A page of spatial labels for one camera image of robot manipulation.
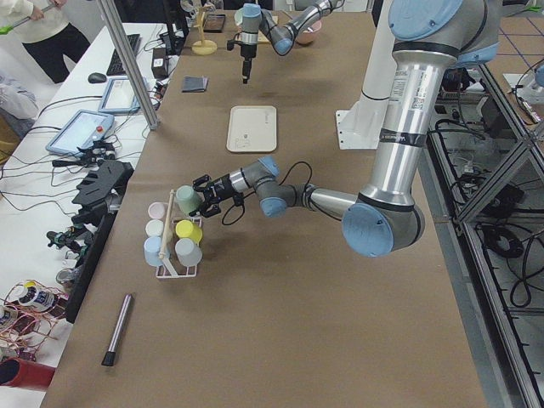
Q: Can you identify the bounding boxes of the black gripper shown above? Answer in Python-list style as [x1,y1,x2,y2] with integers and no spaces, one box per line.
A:
[192,174,232,218]
[241,43,255,84]

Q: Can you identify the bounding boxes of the green cup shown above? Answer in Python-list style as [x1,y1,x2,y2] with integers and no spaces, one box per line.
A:
[174,185,201,215]

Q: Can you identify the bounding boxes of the white rabbit print tray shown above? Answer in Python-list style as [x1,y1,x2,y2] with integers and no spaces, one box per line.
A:
[226,105,277,153]

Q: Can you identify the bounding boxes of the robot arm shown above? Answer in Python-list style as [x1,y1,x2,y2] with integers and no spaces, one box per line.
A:
[193,1,502,257]
[226,0,339,84]

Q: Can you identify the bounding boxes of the yellow cup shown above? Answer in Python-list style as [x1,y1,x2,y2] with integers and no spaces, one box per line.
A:
[174,219,203,245]

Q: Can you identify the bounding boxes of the pink cup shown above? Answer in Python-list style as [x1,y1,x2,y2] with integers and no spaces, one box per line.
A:
[148,201,167,219]

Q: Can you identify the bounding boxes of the cream white cup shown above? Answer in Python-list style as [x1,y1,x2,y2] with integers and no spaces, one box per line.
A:
[144,218,164,237]

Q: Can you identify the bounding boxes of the pale grey cup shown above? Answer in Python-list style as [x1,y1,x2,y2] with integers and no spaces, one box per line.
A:
[174,238,202,267]

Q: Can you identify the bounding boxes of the light blue cup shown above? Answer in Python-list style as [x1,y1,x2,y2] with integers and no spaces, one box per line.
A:
[144,236,170,267]

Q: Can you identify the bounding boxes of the wooden board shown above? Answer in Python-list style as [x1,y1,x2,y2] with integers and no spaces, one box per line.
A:
[257,15,281,45]

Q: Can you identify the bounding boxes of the wooden stand with round base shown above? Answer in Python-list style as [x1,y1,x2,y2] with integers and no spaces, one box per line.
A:
[191,3,218,55]

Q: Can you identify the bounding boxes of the folded grey purple cloth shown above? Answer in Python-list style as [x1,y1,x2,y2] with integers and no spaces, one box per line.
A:
[182,76,208,93]

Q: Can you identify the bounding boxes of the pink bowl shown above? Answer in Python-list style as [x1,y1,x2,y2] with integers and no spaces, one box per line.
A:
[295,20,322,46]

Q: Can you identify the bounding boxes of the black box with label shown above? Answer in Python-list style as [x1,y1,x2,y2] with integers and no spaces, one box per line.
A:
[151,47,169,80]

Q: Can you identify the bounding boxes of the black tool holder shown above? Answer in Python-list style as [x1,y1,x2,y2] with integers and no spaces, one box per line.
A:
[71,160,133,226]

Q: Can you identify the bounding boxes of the blue teach pendant far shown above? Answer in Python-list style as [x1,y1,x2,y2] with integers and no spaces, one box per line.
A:
[98,76,140,115]

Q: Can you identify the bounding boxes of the blue teach pendant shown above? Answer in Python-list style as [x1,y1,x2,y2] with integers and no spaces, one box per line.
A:
[98,76,140,115]
[45,110,115,156]

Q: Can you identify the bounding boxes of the black keyboard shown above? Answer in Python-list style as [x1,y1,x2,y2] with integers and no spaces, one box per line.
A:
[106,33,142,77]

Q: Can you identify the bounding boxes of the blue teach pendant near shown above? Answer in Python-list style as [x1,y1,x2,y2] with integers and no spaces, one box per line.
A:
[45,110,115,156]

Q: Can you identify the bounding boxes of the black computer mouse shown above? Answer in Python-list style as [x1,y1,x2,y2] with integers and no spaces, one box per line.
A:
[88,72,107,84]

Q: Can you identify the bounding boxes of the silver brush with black tip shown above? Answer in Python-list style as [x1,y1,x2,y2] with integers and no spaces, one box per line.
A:
[101,293,133,366]

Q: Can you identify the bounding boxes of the standing person in white top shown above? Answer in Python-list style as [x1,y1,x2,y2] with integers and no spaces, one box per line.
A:
[1,0,90,83]

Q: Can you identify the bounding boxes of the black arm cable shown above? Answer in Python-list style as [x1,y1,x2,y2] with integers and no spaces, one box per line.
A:
[221,161,315,226]

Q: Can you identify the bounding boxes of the white wire cup rack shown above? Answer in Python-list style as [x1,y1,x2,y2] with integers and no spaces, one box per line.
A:
[156,190,202,280]

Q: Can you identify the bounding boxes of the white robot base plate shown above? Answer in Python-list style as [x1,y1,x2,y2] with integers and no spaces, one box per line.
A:
[336,0,397,150]

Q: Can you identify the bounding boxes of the aluminium frame post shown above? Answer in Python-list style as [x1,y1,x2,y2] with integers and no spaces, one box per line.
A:
[97,0,159,131]

